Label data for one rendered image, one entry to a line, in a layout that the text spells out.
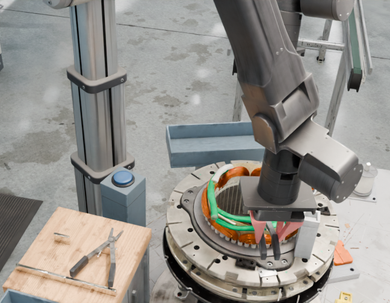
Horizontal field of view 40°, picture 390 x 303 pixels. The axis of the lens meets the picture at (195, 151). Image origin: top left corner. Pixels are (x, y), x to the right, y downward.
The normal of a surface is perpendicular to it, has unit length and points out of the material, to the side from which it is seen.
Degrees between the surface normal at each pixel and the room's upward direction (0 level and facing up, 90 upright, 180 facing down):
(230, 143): 0
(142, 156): 0
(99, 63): 90
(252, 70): 99
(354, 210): 0
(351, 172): 90
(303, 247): 90
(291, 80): 76
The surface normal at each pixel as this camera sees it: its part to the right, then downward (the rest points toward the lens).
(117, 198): -0.51, 0.51
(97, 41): 0.67, 0.48
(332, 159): -0.14, -0.57
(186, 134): 0.15, 0.61
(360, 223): 0.05, -0.79
